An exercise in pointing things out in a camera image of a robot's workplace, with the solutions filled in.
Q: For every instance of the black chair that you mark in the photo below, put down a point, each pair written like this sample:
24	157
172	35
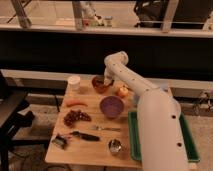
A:
11	103

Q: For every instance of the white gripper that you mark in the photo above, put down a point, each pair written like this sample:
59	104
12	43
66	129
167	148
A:
108	80

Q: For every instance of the white plastic cup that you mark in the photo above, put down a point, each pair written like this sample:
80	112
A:
74	82

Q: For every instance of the black binder clip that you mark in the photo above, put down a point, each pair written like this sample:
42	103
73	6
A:
60	141

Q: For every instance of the green plastic tray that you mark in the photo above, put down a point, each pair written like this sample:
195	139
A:
192	152

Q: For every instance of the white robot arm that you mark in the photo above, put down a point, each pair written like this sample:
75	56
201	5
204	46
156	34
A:
160	134

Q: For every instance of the small metal cup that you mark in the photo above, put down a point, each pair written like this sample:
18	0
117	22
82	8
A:
114	146

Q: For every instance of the purple bowl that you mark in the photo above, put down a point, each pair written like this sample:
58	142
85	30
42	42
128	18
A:
111	106

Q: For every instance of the orange apple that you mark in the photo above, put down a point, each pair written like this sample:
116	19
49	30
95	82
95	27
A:
122	91

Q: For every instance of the red bowl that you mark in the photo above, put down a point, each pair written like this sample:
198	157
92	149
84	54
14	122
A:
99	85

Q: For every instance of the bunch of dark grapes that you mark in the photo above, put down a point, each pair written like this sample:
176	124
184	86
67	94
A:
73	116

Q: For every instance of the silver fork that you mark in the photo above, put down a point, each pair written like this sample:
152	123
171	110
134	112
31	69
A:
94	127

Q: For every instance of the black handled peeler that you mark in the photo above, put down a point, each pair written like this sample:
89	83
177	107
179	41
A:
85	136

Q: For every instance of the orange carrot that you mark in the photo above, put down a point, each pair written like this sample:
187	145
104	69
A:
70	103

